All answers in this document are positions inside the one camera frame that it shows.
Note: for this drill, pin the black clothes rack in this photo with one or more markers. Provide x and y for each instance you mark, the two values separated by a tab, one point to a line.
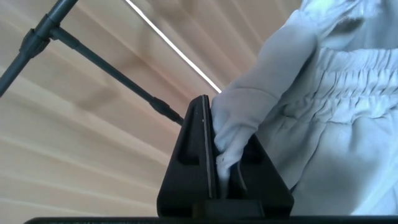
102	64

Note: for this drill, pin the pale grey shorts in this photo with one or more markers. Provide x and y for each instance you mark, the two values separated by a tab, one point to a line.
342	140

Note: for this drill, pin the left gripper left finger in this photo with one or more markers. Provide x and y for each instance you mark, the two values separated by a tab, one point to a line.
186	174

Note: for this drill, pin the beige curtain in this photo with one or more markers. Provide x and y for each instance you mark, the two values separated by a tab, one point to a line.
93	149

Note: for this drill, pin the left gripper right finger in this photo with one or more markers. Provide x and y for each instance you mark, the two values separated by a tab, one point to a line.
264	186

